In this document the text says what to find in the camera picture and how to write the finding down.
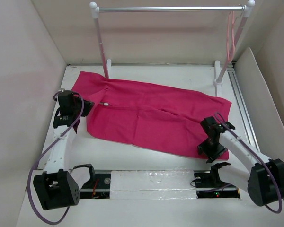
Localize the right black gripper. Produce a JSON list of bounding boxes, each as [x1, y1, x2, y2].
[[197, 137, 228, 163]]

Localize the pink trousers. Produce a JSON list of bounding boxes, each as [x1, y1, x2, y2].
[[72, 71, 231, 158]]

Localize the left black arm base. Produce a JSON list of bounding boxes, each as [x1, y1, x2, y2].
[[71, 164, 111, 199]]

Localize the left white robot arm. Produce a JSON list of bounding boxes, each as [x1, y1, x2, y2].
[[33, 90, 96, 210]]

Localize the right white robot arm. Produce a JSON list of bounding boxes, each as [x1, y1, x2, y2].
[[197, 117, 284, 213]]

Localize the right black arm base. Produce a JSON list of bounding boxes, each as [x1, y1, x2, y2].
[[190, 162, 240, 199]]

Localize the pink plastic hanger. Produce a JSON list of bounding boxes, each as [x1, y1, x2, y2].
[[226, 11, 235, 63]]

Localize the white clothes rack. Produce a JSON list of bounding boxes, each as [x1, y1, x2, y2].
[[89, 0, 256, 107]]

